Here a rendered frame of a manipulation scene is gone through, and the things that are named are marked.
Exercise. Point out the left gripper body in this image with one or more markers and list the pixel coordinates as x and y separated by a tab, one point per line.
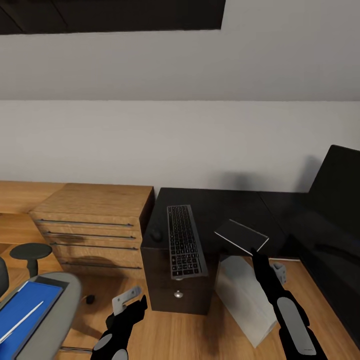
131	315

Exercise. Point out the pen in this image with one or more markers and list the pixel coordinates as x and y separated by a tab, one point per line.
10	332

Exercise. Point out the mouse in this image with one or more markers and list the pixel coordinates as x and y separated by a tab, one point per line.
156	234

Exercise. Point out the folder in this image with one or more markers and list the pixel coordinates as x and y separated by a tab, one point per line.
22	303

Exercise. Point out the monitor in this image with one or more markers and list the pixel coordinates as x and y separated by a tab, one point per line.
335	193

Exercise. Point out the keyboard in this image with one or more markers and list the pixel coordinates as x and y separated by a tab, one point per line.
186	254

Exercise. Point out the swivel chair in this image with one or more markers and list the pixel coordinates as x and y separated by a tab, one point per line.
47	339

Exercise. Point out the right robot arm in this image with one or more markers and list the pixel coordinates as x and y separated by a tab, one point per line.
299	342

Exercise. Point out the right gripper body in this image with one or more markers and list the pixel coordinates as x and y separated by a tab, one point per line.
262	269

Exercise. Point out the notebook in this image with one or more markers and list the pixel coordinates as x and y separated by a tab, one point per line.
242	236

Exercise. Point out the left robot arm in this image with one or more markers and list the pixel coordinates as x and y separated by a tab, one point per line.
113	343

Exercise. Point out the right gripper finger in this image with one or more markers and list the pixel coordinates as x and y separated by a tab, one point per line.
254	252

